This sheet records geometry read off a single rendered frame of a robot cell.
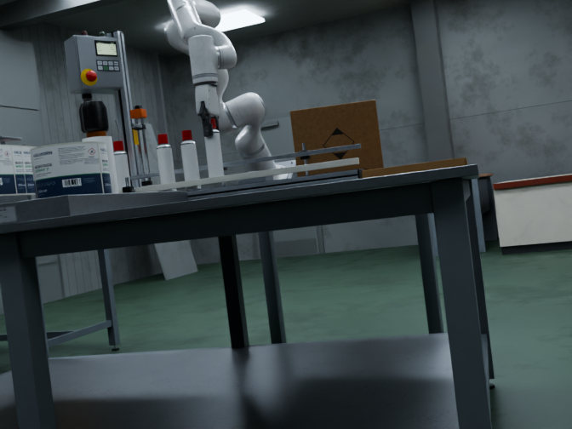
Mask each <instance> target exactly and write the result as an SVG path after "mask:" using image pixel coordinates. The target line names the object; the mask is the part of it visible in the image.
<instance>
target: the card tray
mask: <svg viewBox="0 0 572 429"><path fill-rule="evenodd" d="M466 165H468V162H467V159H466V158H465V157H461V158H455V159H448V160H441V161H435V162H428V163H416V164H409V165H402V166H395V167H389V168H382V169H370V170H363V171H362V176H363V179H365V178H372V177H379V176H385V175H392V174H405V173H412V172H419V171H426V170H433V169H445V168H452V167H459V166H466Z"/></svg>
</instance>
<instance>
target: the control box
mask: <svg viewBox="0 0 572 429"><path fill-rule="evenodd" d="M94 40H101V41H116V44H117V57H113V56H96V52H95V44H94ZM64 45H65V52H66V65H67V72H68V79H69V86H70V93H71V94H114V91H115V90H120V89H123V76H122V68H121V61H120V54H119V47H118V40H117V38H115V37H92V36H79V35H73V36H72V37H70V38H68V39H67V40H65V41H64ZM96 60H119V65H120V71H97V65H96ZM88 71H94V72H95V73H96V75H97V78H96V80H95V81H93V82H90V81H89V80H88V79H87V78H86V73H87V72H88Z"/></svg>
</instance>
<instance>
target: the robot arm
mask: <svg viewBox="0 0 572 429"><path fill-rule="evenodd" d="M168 6H169V12H170V13H171V16H172V18H173V20H171V21H170V22H169V23H168V24H167V26H166V29H165V36H166V38H167V41H168V43H169V44H170V45H171V46H172V47H173V48H174V49H177V50H179V51H180V52H182V53H184V54H187V55H189V56H190V61H191V69H192V81H193V85H194V86H195V97H196V109H197V115H198V116H199V117H201V119H202V125H203V136H204V137H208V136H213V135H214V133H213V126H212V123H211V118H214V119H215V125H216V130H218V131H219V132H220V135H226V134H230V133H232V132H234V131H236V130H238V129H240V128H242V127H244V126H245V127H244V129H243V130H242V131H241V133H240V134H239V135H238V136H237V138H236V139H235V146H236V148H237V151H238V153H239V155H240V157H241V158H242V160H247V159H253V158H259V157H270V156H271V153H270V152H269V150H268V148H267V146H266V143H265V141H264V139H263V137H262V135H261V132H260V127H261V125H262V122H263V119H264V116H265V106H264V103H263V100H262V99H261V97H259V95H257V94H255V93H247V94H242V95H240V96H238V97H237V98H235V99H233V100H229V101H227V102H226V103H223V101H222V96H223V94H224V92H225V90H226V87H227V85H228V81H229V76H228V71H227V69H230V68H233V67H234V66H235V65H236V64H237V54H236V51H235V49H234V48H233V46H232V43H231V41H230V40H229V38H228V37H227V36H226V35H225V34H224V33H222V32H221V31H218V30H216V29H215V28H216V27H217V26H218V25H219V24H220V20H221V16H220V11H219V10H218V8H217V7H216V6H214V5H213V4H212V3H210V2H207V1H204V0H168ZM245 166H246V168H247V170H248V171H249V172H255V171H261V170H268V169H280V168H285V167H284V166H282V165H276V164H275V162H274V160H272V161H266V162H260V163H249V164H245Z"/></svg>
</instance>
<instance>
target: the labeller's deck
mask: <svg viewBox="0 0 572 429"><path fill-rule="evenodd" d="M184 201H188V197H187V191H174V192H125V193H101V194H76V195H63V196H57V197H46V198H39V199H32V200H26V201H19V202H13V203H1V204H0V225H3V224H10V223H16V222H23V221H30V220H43V219H50V218H57V217H64V216H70V215H83V214H90V213H97V212H104V211H111V210H118V209H130V208H137V207H144V206H151V205H158V204H165V203H177V202H184Z"/></svg>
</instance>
